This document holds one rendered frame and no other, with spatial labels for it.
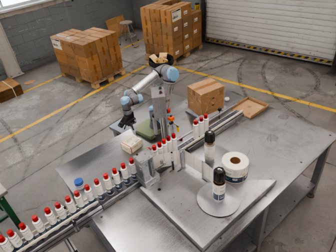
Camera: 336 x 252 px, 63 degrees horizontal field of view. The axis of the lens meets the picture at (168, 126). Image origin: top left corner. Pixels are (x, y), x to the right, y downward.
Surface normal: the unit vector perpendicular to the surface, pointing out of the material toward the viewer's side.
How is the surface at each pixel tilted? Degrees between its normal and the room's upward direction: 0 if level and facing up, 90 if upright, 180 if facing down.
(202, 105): 90
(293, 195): 1
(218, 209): 0
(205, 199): 0
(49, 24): 90
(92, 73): 88
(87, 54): 88
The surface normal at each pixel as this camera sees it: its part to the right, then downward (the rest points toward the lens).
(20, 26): 0.75, 0.33
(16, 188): -0.08, -0.81
